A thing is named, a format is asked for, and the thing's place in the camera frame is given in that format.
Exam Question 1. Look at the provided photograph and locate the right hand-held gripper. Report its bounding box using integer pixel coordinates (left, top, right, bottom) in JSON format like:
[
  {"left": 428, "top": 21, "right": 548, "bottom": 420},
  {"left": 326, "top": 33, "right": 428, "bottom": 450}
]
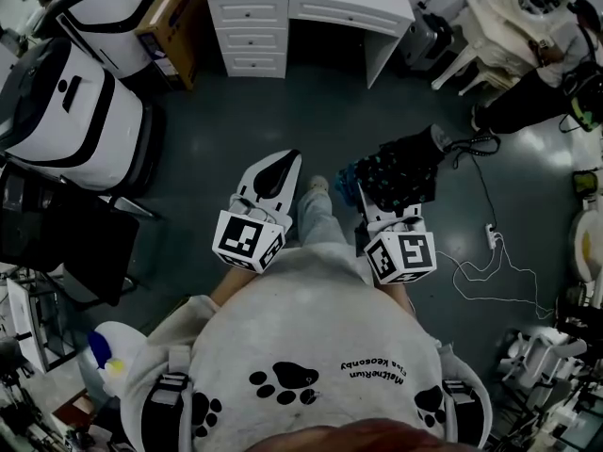
[{"left": 359, "top": 183, "right": 438, "bottom": 285}]

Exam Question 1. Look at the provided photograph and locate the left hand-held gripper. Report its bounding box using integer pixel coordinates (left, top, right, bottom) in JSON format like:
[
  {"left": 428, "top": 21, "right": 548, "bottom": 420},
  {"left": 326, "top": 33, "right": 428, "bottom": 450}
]
[{"left": 211, "top": 149, "right": 303, "bottom": 275}]

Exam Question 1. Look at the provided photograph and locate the black umbrella teal print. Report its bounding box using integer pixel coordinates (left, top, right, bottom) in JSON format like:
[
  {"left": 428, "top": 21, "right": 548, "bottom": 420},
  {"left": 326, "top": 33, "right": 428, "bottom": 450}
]
[{"left": 334, "top": 123, "right": 454, "bottom": 212}]

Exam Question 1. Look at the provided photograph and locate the person's left forearm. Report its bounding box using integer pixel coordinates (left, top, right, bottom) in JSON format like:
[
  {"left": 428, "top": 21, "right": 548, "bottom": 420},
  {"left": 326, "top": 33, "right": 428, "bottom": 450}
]
[{"left": 209, "top": 265, "right": 261, "bottom": 306}]

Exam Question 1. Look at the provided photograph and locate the person's right forearm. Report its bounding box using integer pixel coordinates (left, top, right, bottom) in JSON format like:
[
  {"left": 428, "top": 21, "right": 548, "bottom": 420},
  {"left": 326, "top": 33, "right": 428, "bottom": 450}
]
[{"left": 380, "top": 280, "right": 412, "bottom": 314}]

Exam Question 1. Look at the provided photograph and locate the light blue jeans leg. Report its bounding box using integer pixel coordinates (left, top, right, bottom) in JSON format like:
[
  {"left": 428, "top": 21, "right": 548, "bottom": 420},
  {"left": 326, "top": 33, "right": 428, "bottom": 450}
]
[{"left": 293, "top": 187, "right": 360, "bottom": 254}]

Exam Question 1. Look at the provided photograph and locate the grey paw print sweatshirt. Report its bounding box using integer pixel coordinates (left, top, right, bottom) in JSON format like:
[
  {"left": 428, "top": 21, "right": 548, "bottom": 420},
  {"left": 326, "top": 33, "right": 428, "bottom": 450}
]
[{"left": 120, "top": 244, "right": 494, "bottom": 452}]

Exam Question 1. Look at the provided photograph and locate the silver suitcase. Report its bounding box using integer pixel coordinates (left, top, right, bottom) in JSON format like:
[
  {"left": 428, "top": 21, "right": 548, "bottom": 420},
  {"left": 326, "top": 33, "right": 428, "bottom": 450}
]
[{"left": 400, "top": 10, "right": 456, "bottom": 71}]

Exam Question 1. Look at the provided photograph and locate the brown cardboard box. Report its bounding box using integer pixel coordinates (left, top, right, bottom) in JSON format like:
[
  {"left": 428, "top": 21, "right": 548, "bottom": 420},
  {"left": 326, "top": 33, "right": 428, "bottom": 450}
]
[{"left": 135, "top": 0, "right": 204, "bottom": 92}]

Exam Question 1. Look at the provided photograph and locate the large white and black machine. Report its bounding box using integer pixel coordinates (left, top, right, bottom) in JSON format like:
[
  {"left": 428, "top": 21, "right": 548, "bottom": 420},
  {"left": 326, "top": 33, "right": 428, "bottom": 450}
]
[{"left": 0, "top": 37, "right": 146, "bottom": 193}]

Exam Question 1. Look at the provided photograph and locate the white ornate dresser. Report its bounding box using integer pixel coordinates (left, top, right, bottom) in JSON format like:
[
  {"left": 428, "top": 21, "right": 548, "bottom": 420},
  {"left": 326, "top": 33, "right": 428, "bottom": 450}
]
[{"left": 430, "top": 0, "right": 581, "bottom": 97}]

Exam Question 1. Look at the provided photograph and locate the black chair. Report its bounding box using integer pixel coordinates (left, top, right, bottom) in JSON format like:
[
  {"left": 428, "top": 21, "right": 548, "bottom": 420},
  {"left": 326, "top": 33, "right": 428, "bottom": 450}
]
[{"left": 0, "top": 160, "right": 164, "bottom": 306}]

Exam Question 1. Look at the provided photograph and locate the cream and yellow machine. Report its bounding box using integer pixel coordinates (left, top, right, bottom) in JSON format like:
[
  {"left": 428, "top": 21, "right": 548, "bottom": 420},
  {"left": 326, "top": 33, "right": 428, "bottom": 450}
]
[{"left": 566, "top": 194, "right": 603, "bottom": 284}]

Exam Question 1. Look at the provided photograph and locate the small white and black machine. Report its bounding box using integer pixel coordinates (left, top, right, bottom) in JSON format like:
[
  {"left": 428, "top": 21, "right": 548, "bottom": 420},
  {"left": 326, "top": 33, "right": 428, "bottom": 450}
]
[{"left": 52, "top": 0, "right": 157, "bottom": 78}]

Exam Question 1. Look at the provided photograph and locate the white plastic chair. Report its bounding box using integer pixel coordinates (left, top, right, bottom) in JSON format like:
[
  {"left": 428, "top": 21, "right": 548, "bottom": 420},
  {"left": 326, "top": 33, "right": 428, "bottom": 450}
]
[{"left": 497, "top": 328, "right": 590, "bottom": 393}]

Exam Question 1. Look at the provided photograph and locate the white side cabinet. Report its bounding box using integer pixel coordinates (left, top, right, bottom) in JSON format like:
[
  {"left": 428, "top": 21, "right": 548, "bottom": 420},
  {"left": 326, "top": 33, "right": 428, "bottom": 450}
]
[{"left": 5, "top": 277, "right": 51, "bottom": 375}]

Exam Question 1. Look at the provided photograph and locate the black coiled cable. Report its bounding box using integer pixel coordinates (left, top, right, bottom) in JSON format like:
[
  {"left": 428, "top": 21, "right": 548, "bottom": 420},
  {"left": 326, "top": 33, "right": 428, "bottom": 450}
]
[{"left": 445, "top": 128, "right": 501, "bottom": 228}]

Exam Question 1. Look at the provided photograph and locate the thin white cable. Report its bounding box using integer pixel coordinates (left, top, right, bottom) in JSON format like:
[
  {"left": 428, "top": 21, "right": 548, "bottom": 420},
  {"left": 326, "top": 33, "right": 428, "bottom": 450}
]
[{"left": 434, "top": 232, "right": 556, "bottom": 320}]

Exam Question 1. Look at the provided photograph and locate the grey shoulder strap black buckle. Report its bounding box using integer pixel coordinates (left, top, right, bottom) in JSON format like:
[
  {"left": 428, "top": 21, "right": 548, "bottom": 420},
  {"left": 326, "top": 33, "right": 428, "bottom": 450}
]
[
  {"left": 437, "top": 342, "right": 476, "bottom": 442},
  {"left": 149, "top": 345, "right": 193, "bottom": 442}
]

